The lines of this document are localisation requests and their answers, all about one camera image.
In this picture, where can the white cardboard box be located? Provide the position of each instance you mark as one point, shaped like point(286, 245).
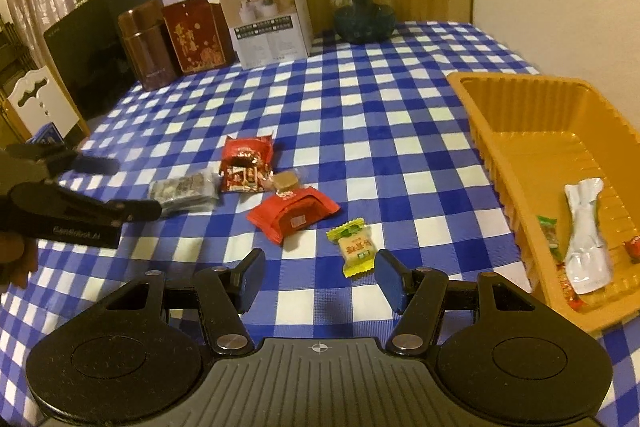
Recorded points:
point(270, 32)

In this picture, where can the grey snack bar packet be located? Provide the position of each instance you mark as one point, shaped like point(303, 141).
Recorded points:
point(182, 189)

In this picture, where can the brown tin canister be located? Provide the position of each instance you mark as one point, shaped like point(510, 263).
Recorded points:
point(147, 47)

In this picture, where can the brown candy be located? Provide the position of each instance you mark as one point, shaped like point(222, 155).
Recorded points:
point(285, 180)

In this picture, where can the plain red snack packet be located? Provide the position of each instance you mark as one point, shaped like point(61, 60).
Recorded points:
point(292, 214)

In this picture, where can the yellow green candy packet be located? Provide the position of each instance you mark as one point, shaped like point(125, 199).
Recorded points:
point(357, 247)

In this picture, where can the orange red candy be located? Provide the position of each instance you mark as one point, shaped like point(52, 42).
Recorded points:
point(570, 289)

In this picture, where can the blue milk carton box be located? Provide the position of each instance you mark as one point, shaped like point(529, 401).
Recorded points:
point(47, 136)

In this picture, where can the black appliance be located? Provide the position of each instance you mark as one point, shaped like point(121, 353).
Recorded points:
point(90, 52)

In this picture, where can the glass jar with dark contents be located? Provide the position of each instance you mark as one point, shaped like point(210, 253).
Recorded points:
point(362, 17)

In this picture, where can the dark wooden furniture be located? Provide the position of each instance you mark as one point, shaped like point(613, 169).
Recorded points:
point(12, 62)

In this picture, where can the small red candy packet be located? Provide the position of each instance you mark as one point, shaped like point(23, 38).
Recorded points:
point(633, 249)

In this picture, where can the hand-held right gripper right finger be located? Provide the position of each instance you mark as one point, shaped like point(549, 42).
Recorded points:
point(390, 279)

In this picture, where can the red tin box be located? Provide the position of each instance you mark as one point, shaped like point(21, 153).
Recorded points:
point(195, 37)

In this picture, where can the white pouch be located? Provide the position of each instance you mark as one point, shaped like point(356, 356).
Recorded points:
point(587, 252)

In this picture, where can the red patterned snack packet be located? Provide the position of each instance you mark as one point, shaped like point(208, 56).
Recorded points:
point(247, 164)

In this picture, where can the green candy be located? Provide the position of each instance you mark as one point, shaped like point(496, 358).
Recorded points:
point(549, 234)

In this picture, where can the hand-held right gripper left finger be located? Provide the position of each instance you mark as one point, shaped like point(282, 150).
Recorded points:
point(252, 279)

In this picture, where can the orange plastic tray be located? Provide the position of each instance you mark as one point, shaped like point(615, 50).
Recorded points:
point(540, 117)

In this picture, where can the white chair back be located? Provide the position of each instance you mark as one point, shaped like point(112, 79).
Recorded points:
point(40, 102)

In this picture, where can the person's left hand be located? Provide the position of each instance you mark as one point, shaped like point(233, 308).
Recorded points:
point(17, 259)

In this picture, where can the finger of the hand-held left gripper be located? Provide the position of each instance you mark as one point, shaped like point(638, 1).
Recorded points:
point(137, 209)
point(97, 164)

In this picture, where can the blue white checkered tablecloth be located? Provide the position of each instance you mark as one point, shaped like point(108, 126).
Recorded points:
point(375, 132)

